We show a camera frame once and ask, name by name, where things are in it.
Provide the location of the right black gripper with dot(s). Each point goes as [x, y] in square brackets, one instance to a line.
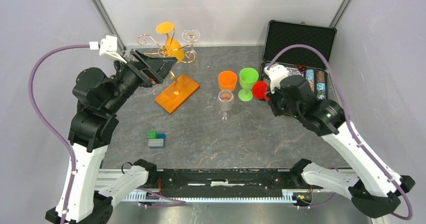
[272, 97]

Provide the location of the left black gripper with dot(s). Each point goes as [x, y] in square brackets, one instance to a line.
[154, 70]

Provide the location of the red plastic wine glass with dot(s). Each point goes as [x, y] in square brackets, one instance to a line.
[259, 90]

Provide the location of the green plastic wine glass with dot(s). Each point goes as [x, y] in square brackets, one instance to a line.
[247, 78]

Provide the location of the clear wine glass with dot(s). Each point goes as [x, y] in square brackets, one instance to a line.
[225, 103]
[191, 36]

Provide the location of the orange plastic wine glass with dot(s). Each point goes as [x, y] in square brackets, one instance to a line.
[227, 80]

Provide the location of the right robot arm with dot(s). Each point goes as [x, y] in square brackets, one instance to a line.
[374, 188]

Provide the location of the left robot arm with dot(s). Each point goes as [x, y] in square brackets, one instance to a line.
[99, 98]

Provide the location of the yellow-orange plastic wine glass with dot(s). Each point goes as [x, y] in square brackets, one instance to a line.
[171, 47]

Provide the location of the wooden rack base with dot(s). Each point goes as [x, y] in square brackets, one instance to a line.
[177, 93]

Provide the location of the clear wine glass back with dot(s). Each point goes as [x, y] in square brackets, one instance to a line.
[191, 36]

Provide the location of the black poker chip case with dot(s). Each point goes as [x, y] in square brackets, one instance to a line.
[299, 60]

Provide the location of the green toy brick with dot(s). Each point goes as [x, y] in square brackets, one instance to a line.
[152, 135]

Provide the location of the blue toy brick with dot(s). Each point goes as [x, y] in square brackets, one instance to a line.
[161, 136]

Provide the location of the grey toy brick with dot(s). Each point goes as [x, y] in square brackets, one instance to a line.
[156, 143]

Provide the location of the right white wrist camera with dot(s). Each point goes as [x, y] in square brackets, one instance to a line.
[275, 73]

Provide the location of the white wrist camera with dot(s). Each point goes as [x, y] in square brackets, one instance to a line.
[275, 73]
[108, 48]

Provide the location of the gold wire glass rack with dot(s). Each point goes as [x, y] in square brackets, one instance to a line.
[142, 41]

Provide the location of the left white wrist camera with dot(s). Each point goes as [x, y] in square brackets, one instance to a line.
[108, 48]

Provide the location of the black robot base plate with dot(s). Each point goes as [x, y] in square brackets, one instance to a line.
[217, 183]

